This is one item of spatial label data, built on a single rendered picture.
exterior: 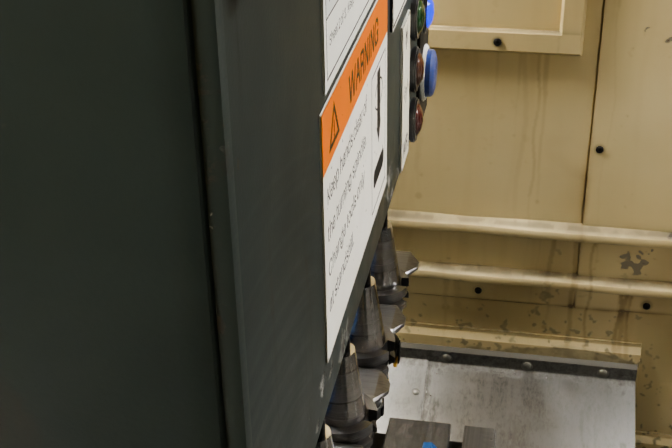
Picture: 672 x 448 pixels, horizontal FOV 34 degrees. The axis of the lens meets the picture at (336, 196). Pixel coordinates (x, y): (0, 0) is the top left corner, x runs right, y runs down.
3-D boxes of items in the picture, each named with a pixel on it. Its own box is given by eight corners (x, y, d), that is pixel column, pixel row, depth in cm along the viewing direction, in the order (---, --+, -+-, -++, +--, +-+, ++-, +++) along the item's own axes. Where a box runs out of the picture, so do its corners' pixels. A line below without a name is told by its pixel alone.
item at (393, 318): (408, 310, 115) (408, 304, 115) (401, 340, 111) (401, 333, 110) (342, 304, 116) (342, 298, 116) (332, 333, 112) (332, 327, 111)
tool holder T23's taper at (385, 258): (362, 266, 120) (361, 212, 117) (402, 270, 119) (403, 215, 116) (355, 289, 116) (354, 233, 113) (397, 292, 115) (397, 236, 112)
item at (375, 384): (393, 374, 106) (393, 368, 105) (385, 409, 101) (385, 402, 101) (321, 367, 107) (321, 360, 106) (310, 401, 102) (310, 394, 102)
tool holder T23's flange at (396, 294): (356, 281, 122) (356, 261, 121) (411, 286, 121) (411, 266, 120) (346, 313, 116) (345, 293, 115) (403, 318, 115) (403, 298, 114)
